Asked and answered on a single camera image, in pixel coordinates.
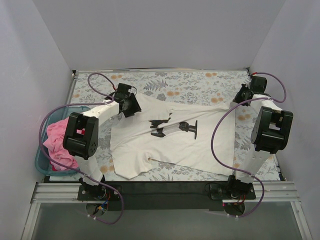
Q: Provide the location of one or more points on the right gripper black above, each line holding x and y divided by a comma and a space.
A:
241, 94

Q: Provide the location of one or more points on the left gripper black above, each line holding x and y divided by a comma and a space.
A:
135, 105

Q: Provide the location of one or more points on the white t shirt robot print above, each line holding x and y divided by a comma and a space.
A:
176, 133

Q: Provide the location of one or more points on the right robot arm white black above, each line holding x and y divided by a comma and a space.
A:
270, 134

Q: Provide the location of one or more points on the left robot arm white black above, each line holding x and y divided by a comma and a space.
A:
81, 136

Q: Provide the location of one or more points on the floral table cloth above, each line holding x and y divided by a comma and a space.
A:
186, 87

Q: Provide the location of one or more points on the pink t shirt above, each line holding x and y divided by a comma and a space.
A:
54, 144

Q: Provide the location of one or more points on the red garment in basket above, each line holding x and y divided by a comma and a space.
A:
53, 168

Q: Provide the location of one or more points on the teal plastic basket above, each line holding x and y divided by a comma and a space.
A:
42, 163

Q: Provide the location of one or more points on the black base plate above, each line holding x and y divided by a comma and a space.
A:
164, 195

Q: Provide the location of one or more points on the aluminium frame rail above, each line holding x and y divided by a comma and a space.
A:
274, 191

